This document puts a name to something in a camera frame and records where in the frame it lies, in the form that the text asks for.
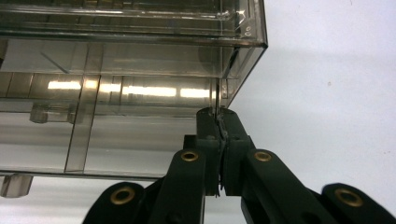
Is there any transparent plastic drawer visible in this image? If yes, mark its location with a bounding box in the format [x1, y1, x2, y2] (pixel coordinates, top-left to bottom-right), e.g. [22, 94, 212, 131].
[0, 71, 233, 181]

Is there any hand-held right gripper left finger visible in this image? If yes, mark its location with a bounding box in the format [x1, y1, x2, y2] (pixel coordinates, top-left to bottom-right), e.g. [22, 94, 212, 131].
[148, 106, 223, 224]

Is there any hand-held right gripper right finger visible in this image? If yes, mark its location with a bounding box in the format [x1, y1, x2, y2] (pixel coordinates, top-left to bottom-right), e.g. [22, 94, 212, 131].
[222, 107, 339, 224]

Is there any transparent brown drawer cabinet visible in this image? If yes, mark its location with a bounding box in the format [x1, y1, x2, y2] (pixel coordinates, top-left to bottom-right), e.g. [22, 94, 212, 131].
[0, 0, 269, 200]

